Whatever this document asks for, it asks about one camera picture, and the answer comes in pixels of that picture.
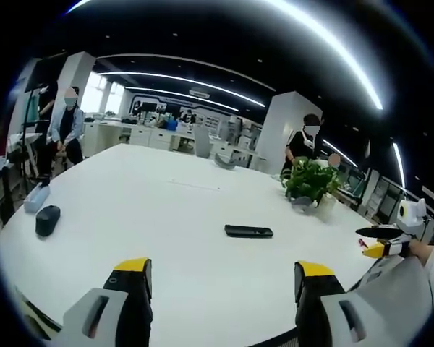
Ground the black remote control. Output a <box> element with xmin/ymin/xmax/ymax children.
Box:
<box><xmin>224</xmin><ymin>224</ymin><xmax>275</xmax><ymax>239</ymax></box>

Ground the green potted plant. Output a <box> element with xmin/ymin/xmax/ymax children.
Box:
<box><xmin>281</xmin><ymin>156</ymin><xmax>345</xmax><ymax>222</ymax></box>

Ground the grey office chair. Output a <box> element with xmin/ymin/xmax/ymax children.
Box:
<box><xmin>192</xmin><ymin>124</ymin><xmax>212</xmax><ymax>159</ymax></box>

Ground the light blue pouch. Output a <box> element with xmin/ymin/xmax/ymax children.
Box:
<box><xmin>23</xmin><ymin>182</ymin><xmax>51</xmax><ymax>213</ymax></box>

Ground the white cabinet row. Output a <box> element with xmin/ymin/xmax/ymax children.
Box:
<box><xmin>82</xmin><ymin>121</ymin><xmax>197</xmax><ymax>153</ymax></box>

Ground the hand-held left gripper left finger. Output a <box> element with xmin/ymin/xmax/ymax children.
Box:
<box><xmin>52</xmin><ymin>257</ymin><xmax>153</xmax><ymax>347</ymax></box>

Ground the grey chair backrest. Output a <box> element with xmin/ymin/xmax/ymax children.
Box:
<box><xmin>214</xmin><ymin>152</ymin><xmax>238</xmax><ymax>171</ymax></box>

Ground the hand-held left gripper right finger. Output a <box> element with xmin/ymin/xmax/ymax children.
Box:
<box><xmin>294</xmin><ymin>260</ymin><xmax>375</xmax><ymax>347</ymax></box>

